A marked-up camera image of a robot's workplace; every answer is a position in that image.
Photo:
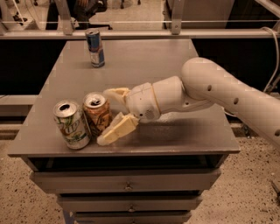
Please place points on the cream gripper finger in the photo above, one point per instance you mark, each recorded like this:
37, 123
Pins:
121, 126
118, 94

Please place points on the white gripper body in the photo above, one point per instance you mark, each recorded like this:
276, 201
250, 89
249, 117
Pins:
142, 101

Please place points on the orange soda can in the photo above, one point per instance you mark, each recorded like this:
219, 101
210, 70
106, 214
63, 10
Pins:
97, 110

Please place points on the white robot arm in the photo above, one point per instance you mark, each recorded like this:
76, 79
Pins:
201, 84

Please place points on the blue silver energy drink can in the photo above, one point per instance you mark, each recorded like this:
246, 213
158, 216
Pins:
94, 43

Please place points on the green white 7up can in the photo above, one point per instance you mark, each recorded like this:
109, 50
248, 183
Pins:
72, 124

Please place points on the middle grey drawer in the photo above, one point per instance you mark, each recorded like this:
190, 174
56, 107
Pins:
129, 203

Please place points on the grey drawer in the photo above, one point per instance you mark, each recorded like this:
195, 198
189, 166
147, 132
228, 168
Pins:
129, 203
136, 181
153, 217

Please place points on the top grey drawer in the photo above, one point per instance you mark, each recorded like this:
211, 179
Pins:
136, 181

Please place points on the bottom grey drawer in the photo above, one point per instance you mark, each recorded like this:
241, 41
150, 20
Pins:
153, 217

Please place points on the grey metal railing post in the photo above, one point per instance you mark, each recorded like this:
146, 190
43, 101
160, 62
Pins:
176, 16
65, 17

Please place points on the grey metal railing post right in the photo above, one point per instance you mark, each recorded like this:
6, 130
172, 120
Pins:
176, 16

